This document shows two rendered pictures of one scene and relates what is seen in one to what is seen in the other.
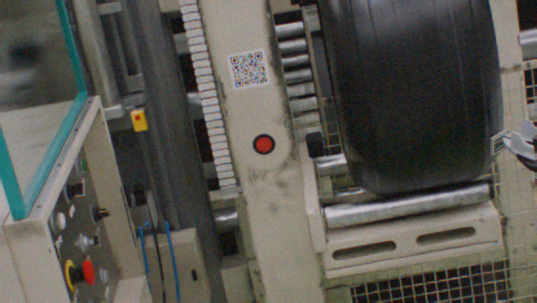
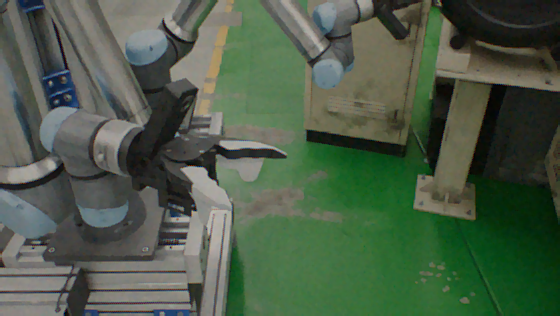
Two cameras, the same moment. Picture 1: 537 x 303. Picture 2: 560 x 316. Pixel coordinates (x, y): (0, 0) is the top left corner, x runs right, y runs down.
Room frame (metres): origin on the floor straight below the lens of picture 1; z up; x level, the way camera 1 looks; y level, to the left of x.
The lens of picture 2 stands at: (1.72, -1.87, 1.41)
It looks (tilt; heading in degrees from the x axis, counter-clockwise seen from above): 35 degrees down; 105
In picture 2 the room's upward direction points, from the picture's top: straight up
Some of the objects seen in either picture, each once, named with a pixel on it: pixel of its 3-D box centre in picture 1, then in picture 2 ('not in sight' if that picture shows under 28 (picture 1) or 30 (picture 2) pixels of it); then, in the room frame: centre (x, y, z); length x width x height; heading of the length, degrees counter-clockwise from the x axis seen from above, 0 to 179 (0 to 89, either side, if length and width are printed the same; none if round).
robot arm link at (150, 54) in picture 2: not in sight; (149, 57); (1.04, -0.73, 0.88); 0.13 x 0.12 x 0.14; 88
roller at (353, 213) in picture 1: (406, 203); (458, 24); (1.90, -0.24, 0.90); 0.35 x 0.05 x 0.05; 87
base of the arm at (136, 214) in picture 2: not in sight; (106, 201); (1.17, -1.21, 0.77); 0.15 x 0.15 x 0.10
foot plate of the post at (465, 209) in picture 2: not in sight; (445, 194); (2.04, 0.01, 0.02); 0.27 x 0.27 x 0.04; 87
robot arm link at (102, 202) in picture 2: not in sight; (106, 184); (1.30, -1.35, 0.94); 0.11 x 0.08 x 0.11; 80
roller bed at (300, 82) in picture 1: (277, 81); not in sight; (2.43, -0.05, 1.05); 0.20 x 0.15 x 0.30; 87
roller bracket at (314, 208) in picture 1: (313, 193); not in sight; (2.05, -0.07, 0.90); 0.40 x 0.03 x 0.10; 177
